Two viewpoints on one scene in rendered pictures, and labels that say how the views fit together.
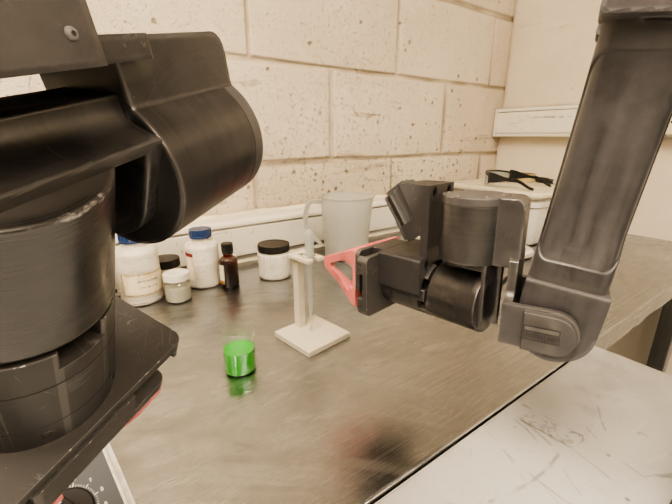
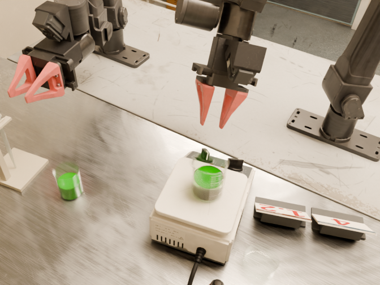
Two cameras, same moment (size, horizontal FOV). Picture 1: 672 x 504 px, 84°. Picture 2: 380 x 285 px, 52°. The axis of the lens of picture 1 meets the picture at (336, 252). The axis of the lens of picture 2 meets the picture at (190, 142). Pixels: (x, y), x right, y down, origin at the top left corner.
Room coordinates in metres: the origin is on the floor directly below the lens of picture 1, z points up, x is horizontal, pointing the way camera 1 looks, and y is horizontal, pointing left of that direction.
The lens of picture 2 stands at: (0.43, 0.60, 1.46)
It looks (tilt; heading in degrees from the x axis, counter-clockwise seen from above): 44 degrees down; 243
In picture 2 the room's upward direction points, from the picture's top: 4 degrees clockwise
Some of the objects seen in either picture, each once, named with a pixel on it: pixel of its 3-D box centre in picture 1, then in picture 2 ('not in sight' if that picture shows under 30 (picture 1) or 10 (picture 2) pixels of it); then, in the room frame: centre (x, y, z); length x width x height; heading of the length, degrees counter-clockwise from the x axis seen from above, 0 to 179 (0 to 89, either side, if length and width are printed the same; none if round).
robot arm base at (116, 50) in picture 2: not in sight; (111, 38); (0.21, -0.31, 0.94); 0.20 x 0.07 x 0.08; 126
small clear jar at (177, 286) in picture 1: (177, 286); not in sight; (0.63, 0.29, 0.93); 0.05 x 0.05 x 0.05
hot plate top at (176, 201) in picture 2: not in sight; (202, 193); (0.23, 0.27, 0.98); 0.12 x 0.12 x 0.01; 46
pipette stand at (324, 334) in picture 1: (311, 297); (8, 145); (0.50, 0.04, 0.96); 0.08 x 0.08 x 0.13; 44
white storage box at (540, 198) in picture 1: (520, 206); not in sight; (1.17, -0.58, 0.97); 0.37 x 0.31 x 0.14; 123
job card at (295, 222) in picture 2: not in sight; (281, 208); (0.10, 0.31, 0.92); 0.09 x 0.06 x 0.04; 144
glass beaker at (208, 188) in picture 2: not in sight; (207, 175); (0.23, 0.27, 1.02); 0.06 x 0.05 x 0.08; 179
